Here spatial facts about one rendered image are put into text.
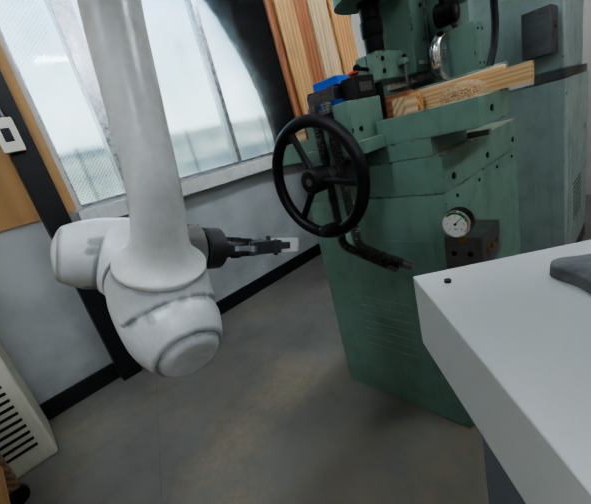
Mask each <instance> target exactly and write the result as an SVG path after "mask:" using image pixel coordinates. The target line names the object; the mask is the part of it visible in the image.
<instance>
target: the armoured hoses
mask: <svg viewBox="0 0 591 504"><path fill-rule="evenodd" d="M321 109H322V114H323V115H325V116H328V117H330V118H332V119H334V118H333V117H334V115H333V111H332V104H331V101H326V102H323V103H321ZM309 113H310V114H319V109H318V106H312V107H310V108H309ZM313 129H314V130H313V131H314V134H315V136H314V137H316V138H315V140H316V141H315V142H316V145H317V148H318V149H317V150H318V153H319V158H320V161H321V162H320V163H321V165H322V166H324V167H325V168H327V167H330V166H331V165H330V162H329V161H330V160H329V157H328V156H329V155H328V152H327V147H326V144H325V143H326V142H325V138H324V137H325V136H324V133H323V130H322V129H319V128H313ZM327 134H328V137H329V138H328V139H329V142H330V145H331V146H330V147H331V150H332V153H333V154H332V155H333V158H334V160H333V161H335V162H334V164H335V167H336V168H335V169H336V171H337V175H338V176H337V177H338V178H347V177H348V176H347V173H346V172H347V171H346V168H345V165H344V164H345V163H344V160H343V157H342V156H343V155H342V151H341V150H342V149H340V148H341V146H340V143H339V141H338V140H337V139H336V138H335V137H334V136H332V135H331V134H330V133H328V132H327ZM340 188H341V189H340V190H341V193H342V198H343V201H344V202H343V203H344V206H345V207H344V208H345V211H346V216H347V217H348V216H349V215H350V213H351V211H352V209H353V207H354V204H353V203H354V202H352V201H353V199H352V198H353V197H351V196H352V194H351V189H350V186H348V185H340ZM326 191H327V194H328V199H329V204H330V209H331V214H332V219H333V221H337V222H339V224H340V223H342V218H341V213H340V208H339V203H338V198H337V193H336V188H335V185H330V187H329V188H328V189H327V190H326ZM358 226H359V225H357V226H356V227H355V228H354V229H352V230H351V232H350V233H351V236H352V237H351V238H352V241H353V244H354V246H353V245H351V244H350V243H348V242H347V239H346V237H345V236H346V235H345V234H344V235H342V236H339V237H337V240H338V243H339V246H341V248H342V249H343V250H344V251H346V252H348V253H351V254H353V255H355V256H358V257H360V258H362V259H365V260H367V261H369V262H372V263H374V264H376V265H379V266H381V267H384V268H386V269H388V270H390V271H393V272H394V273H397V272H398V270H399V268H403V269H405V270H408V271H412V269H413V266H414V264H415V262H413V261H410V260H407V259H405V258H403V259H402V257H399V256H398V257H397V255H394V254H393V255H392V254H391V253H390V254H389V252H388V253H387V252H384V251H382V250H379V249H377V248H374V247H372V246H369V245H368V246H367V244H366V245H365V243H364V242H363V241H362V239H361V238H362V237H361V235H360V230H359V227H358Z"/></svg>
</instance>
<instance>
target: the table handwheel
mask: <svg viewBox="0 0 591 504"><path fill-rule="evenodd" d="M311 127H312V128H319V129H322V130H324V131H326V132H328V133H330V134H331V135H332V136H334V137H335V138H336V139H337V140H338V141H339V142H340V143H341V144H342V146H343V147H344V149H345V150H346V152H347V153H348V155H349V157H350V159H349V160H346V161H344V163H345V164H344V165H345V168H346V171H347V172H346V173H347V175H349V174H352V173H354V172H355V175H356V178H338V177H337V176H338V175H337V171H336V169H335V168H336V167H335V165H333V166H330V167H327V168H325V167H324V166H322V165H318V166H315V167H313V165H312V164H311V162H310V160H309V159H308V157H307V155H306V153H305V152H304V150H303V148H302V146H301V144H300V142H299V140H298V139H297V137H296V135H295V133H297V132H298V131H300V130H302V129H304V128H311ZM289 141H291V142H292V144H293V146H294V148H295V149H296V151H297V153H298V155H299V157H300V159H301V161H302V163H303V165H304V167H305V169H306V170H305V171H304V172H303V173H302V176H301V182H302V186H303V188H304V189H305V191H306V192H308V195H307V199H306V202H305V206H304V209H303V212H302V213H301V212H300V211H299V210H298V209H297V208H296V206H295V205H294V203H293V201H292V200H291V198H290V196H289V193H288V191H287V188H286V185H285V181H284V175H283V157H284V153H285V149H286V146H287V144H288V142H289ZM272 174H273V180H274V185H275V188H276V191H277V194H278V197H279V199H280V201H281V203H282V205H283V207H284V209H285V210H286V212H287V213H288V214H289V216H290V217H291V218H292V219H293V220H294V221H295V222H296V223H297V224H298V225H299V226H300V227H301V228H303V229H304V230H306V231H307V232H309V233H311V234H313V235H316V236H319V237H323V236H320V235H319V228H320V227H322V226H321V225H318V224H315V223H313V222H312V221H310V220H308V219H307V217H308V214H309V210H310V207H311V204H312V201H313V199H314V196H315V194H317V193H319V192H322V191H324V190H326V189H328V188H329V187H330V185H348V186H357V194H356V200H355V204H354V207H353V209H352V211H351V213H350V215H349V216H348V217H347V218H346V219H345V220H344V221H343V222H342V223H340V224H339V225H340V226H339V227H338V228H337V229H336V230H335V231H334V232H332V233H331V234H330V235H328V236H326V237H324V238H334V237H339V236H342V235H344V234H346V233H348V232H350V231H351V230H352V229H354V228H355V227H356V226H357V225H358V223H359V222H360V221H361V219H362V218H363V216H364V214H365V212H366V209H367V206H368V202H369V197H370V176H369V170H368V166H367V162H366V159H365V156H364V154H363V152H362V150H361V148H360V146H359V144H358V142H357V141H356V139H355V138H354V137H353V135H352V134H351V133H350V132H349V131H348V130H347V129H346V128H345V127H344V126H343V125H342V124H340V123H339V122H338V121H336V120H334V119H332V118H330V117H328V116H325V115H321V114H305V115H301V116H299V117H296V118H295V119H293V120H292V121H290V122H289V123H288V124H287V125H286V126H285V127H284V128H283V130H282V131H281V132H280V134H279V136H278V138H277V140H276V143H275V146H274V151H273V157H272Z"/></svg>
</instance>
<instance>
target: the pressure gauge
mask: <svg viewBox="0 0 591 504"><path fill-rule="evenodd" d="M461 217H462V218H461ZM460 218H461V219H460ZM459 219H460V220H459ZM458 220H459V221H458ZM457 221H458V222H457ZM456 222H457V223H456ZM454 223H456V224H457V225H456V226H454ZM440 225H441V228H442V230H443V232H444V233H445V234H447V235H448V236H450V237H453V238H458V241H459V242H466V235H467V234H468V233H469V232H470V231H471V230H472V228H473V227H474V225H475V217H474V215H473V213H472V212H471V211H470V210H468V209H467V208H464V207H454V208H452V209H451V210H449V211H448V212H446V213H445V214H444V215H443V216H442V218H441V221H440Z"/></svg>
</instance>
